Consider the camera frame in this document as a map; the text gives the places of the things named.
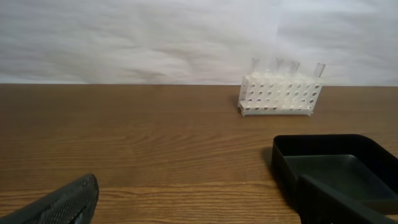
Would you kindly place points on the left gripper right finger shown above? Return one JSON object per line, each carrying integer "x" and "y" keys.
{"x": 326, "y": 207}

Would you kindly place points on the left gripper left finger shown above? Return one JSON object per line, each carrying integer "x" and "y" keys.
{"x": 66, "y": 203}

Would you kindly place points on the clear test tube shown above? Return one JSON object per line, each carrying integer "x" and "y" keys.
{"x": 254, "y": 65}
{"x": 319, "y": 70}
{"x": 279, "y": 64}
{"x": 294, "y": 68}

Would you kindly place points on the black tray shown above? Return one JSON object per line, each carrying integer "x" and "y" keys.
{"x": 326, "y": 146}

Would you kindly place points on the white test tube rack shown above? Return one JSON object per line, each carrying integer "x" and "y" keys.
{"x": 280, "y": 96}

